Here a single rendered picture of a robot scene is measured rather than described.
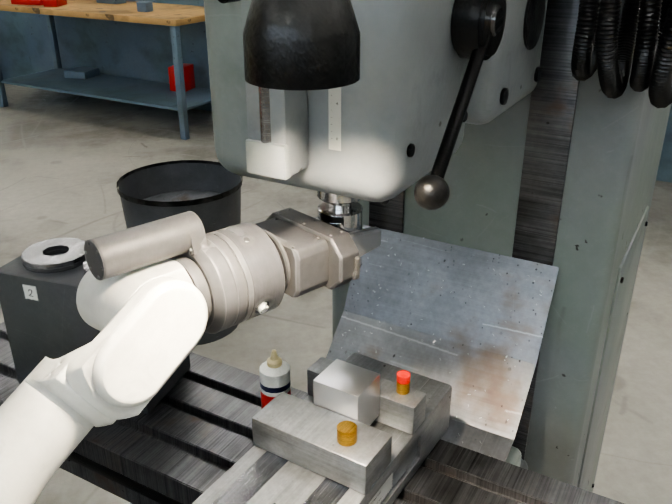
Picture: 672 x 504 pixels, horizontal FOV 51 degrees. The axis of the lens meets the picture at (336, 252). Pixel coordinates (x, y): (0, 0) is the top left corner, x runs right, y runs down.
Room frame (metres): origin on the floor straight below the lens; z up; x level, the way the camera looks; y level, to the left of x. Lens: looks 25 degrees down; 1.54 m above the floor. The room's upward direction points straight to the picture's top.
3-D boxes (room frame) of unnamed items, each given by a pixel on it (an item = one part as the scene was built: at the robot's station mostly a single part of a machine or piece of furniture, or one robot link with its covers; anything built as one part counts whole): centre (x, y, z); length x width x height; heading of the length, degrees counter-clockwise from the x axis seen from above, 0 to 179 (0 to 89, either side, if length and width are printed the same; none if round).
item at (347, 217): (0.68, 0.00, 1.26); 0.05 x 0.05 x 0.01
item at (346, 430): (0.61, -0.01, 1.04); 0.02 x 0.02 x 0.02
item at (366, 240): (0.66, -0.03, 1.24); 0.06 x 0.02 x 0.03; 133
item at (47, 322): (0.88, 0.34, 1.02); 0.22 x 0.12 x 0.20; 71
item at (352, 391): (0.68, -0.01, 1.03); 0.06 x 0.05 x 0.06; 58
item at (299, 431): (0.63, 0.02, 1.01); 0.15 x 0.06 x 0.04; 58
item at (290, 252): (0.62, 0.06, 1.23); 0.13 x 0.12 x 0.10; 43
